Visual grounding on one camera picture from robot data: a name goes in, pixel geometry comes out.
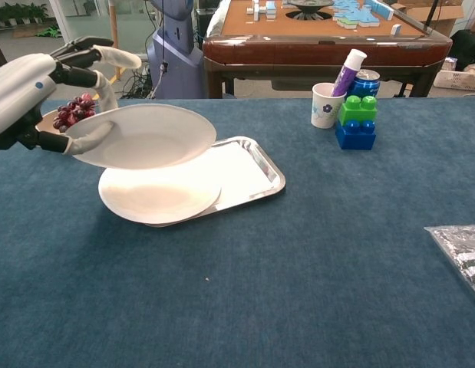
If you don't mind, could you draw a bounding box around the flower print paper cup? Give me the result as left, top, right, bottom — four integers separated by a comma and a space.
311, 82, 347, 130

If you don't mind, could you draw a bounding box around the silver metal tray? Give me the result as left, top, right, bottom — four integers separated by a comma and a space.
144, 134, 287, 228

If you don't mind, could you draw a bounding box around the blue felt table cover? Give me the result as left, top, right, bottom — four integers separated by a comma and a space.
0, 98, 475, 368

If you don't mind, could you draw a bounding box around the cardboard box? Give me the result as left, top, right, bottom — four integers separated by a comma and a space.
394, 0, 470, 38

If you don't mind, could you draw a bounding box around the brown wooden mahjong table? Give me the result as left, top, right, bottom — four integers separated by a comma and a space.
202, 0, 453, 100

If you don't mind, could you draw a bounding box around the floor cable bundle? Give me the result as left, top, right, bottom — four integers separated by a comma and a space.
121, 61, 158, 100

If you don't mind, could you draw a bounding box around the small mahjong tile cluster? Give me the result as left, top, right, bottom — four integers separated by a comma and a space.
246, 0, 279, 21

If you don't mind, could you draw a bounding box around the blue toy brick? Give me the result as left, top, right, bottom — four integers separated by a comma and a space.
335, 119, 377, 151

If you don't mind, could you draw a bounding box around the red grape bunch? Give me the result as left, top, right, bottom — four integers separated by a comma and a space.
52, 92, 98, 134

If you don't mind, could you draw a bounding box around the plastic bag striped garment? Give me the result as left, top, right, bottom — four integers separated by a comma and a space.
424, 224, 475, 304

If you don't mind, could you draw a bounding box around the purple white tube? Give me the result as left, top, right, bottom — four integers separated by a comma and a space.
330, 48, 368, 97

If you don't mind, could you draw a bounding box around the beige bowl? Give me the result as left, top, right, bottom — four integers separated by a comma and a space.
35, 109, 69, 135

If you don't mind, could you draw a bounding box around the blue purple robot base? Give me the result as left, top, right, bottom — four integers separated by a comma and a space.
146, 0, 206, 100

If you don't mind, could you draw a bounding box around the black bag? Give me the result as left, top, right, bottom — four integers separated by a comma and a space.
450, 29, 475, 72

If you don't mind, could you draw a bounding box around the wooden pole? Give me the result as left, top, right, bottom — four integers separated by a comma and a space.
108, 0, 122, 81

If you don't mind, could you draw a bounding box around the white plastic basket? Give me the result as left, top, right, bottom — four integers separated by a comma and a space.
432, 68, 475, 92

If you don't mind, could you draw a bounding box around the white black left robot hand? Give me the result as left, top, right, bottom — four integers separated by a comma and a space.
0, 36, 143, 156

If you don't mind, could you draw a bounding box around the blue soda can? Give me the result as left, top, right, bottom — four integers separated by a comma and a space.
346, 69, 381, 110

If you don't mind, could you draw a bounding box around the white paper plate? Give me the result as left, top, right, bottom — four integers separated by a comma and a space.
97, 147, 223, 225
64, 103, 218, 169

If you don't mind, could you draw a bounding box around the green potted plant row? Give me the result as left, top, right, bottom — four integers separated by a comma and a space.
0, 2, 49, 28

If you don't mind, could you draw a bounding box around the black mahjong table centre dome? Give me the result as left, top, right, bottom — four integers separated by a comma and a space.
285, 0, 335, 20

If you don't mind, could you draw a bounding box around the blue white mahjong tile pile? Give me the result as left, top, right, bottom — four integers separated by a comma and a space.
332, 0, 395, 30

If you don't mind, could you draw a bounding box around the green toy brick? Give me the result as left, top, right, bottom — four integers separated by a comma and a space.
338, 95, 378, 124

